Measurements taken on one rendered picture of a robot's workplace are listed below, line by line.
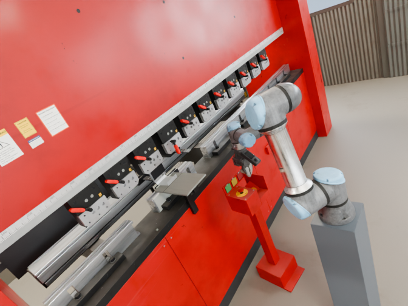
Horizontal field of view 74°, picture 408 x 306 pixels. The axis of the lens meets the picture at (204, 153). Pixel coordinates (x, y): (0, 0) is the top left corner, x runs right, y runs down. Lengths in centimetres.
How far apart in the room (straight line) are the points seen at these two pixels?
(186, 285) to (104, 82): 120
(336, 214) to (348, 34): 380
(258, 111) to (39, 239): 146
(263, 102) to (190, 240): 98
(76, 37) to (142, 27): 40
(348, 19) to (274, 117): 385
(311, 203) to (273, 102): 42
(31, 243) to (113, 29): 127
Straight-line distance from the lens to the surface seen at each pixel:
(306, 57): 323
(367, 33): 479
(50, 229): 193
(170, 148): 165
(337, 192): 123
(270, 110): 101
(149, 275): 154
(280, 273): 205
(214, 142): 200
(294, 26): 318
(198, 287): 185
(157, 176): 163
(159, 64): 169
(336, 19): 482
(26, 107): 129
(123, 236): 152
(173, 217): 156
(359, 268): 148
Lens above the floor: 173
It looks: 24 degrees down
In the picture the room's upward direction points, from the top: 24 degrees counter-clockwise
